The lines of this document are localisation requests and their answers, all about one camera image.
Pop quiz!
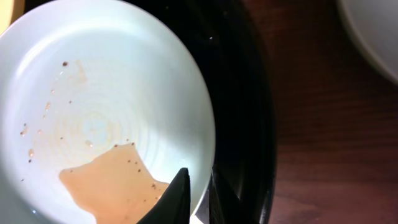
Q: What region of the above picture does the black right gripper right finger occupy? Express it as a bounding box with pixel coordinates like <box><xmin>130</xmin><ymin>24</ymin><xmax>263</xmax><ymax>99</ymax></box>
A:
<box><xmin>209</xmin><ymin>166</ymin><xmax>252</xmax><ymax>224</ymax></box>

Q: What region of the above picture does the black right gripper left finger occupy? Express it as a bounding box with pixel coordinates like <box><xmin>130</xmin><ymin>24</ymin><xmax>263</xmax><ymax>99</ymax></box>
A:
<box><xmin>137</xmin><ymin>168</ymin><xmax>191</xmax><ymax>224</ymax></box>

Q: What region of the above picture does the light blue plate front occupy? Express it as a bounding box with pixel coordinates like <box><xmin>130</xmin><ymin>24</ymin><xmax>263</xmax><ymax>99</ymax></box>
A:
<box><xmin>1</xmin><ymin>0</ymin><xmax>215</xmax><ymax>223</ymax></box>

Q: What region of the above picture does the light blue plate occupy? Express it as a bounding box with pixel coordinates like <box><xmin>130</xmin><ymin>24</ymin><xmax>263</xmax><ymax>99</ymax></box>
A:
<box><xmin>1</xmin><ymin>0</ymin><xmax>215</xmax><ymax>223</ymax></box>
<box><xmin>336</xmin><ymin>0</ymin><xmax>397</xmax><ymax>84</ymax></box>

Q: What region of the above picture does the yellow plate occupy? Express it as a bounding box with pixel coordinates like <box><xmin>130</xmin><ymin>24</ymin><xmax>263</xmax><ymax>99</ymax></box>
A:
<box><xmin>0</xmin><ymin>0</ymin><xmax>14</xmax><ymax>34</ymax></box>

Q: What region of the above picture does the black round tray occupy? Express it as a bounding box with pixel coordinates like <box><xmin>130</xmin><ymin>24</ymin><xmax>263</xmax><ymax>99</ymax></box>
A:
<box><xmin>24</xmin><ymin>0</ymin><xmax>277</xmax><ymax>224</ymax></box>

